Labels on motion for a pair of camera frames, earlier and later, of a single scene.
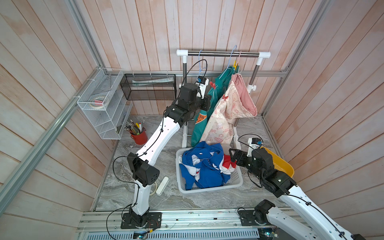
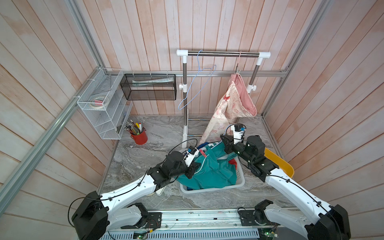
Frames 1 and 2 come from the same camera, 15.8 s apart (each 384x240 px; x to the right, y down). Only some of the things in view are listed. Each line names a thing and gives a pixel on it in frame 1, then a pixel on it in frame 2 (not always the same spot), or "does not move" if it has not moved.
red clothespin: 213,85 -> 202,152
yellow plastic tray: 280,164 does not move
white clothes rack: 185,53 does not move
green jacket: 200,120 -> 214,170
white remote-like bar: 162,186 does not move
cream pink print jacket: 237,103 does not move
